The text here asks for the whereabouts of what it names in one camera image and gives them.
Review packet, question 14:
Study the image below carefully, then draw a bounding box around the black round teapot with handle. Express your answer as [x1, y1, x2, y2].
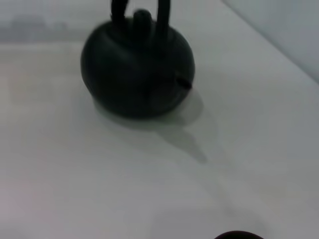
[80, 0, 196, 120]

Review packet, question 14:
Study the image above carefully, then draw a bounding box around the small dark teacup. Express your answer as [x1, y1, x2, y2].
[214, 230, 265, 239]

